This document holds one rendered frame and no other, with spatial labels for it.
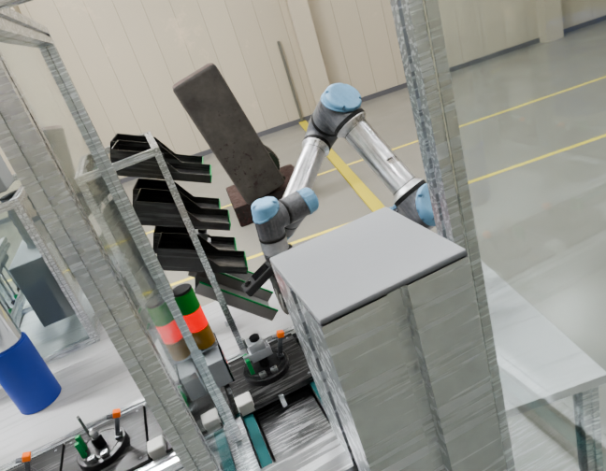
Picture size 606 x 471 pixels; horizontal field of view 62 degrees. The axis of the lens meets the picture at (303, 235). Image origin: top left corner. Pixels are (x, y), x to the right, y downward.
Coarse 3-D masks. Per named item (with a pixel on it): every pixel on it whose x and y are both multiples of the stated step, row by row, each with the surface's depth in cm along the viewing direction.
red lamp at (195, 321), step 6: (198, 312) 114; (186, 318) 114; (192, 318) 114; (198, 318) 114; (204, 318) 116; (192, 324) 114; (198, 324) 115; (204, 324) 116; (192, 330) 115; (198, 330) 115
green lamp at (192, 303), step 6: (192, 288) 113; (186, 294) 111; (192, 294) 113; (180, 300) 111; (186, 300) 112; (192, 300) 113; (180, 306) 112; (186, 306) 112; (192, 306) 113; (198, 306) 114; (186, 312) 113; (192, 312) 113
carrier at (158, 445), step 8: (224, 392) 147; (232, 408) 140; (152, 416) 147; (152, 424) 144; (152, 432) 141; (160, 432) 140; (152, 440) 135; (160, 440) 134; (152, 448) 133; (160, 448) 132; (168, 448) 134; (152, 456) 132; (160, 456) 133
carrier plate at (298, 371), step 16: (288, 336) 162; (288, 352) 155; (240, 368) 155; (304, 368) 146; (240, 384) 148; (272, 384) 144; (288, 384) 142; (304, 384) 142; (256, 400) 140; (272, 400) 140
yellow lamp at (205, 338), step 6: (204, 330) 116; (210, 330) 118; (198, 336) 116; (204, 336) 116; (210, 336) 117; (198, 342) 116; (204, 342) 116; (210, 342) 117; (198, 348) 117; (204, 348) 117
